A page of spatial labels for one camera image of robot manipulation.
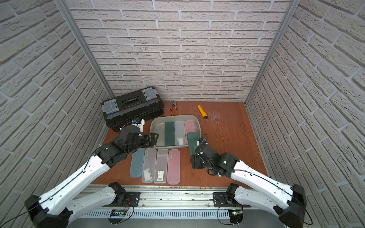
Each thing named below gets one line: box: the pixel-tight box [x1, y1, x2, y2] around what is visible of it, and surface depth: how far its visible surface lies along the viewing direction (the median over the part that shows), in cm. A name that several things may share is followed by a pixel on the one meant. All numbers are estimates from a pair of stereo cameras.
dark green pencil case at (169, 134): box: [164, 121, 176, 147], surface depth 102 cm
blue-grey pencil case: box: [129, 147, 145, 178], surface depth 85 cm
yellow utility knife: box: [197, 104, 209, 119], surface depth 114 cm
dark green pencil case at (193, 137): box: [186, 131, 201, 156], surface depth 78 cm
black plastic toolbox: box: [101, 86, 165, 133], surface depth 97 cm
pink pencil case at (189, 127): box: [184, 120, 196, 137], surface depth 105 cm
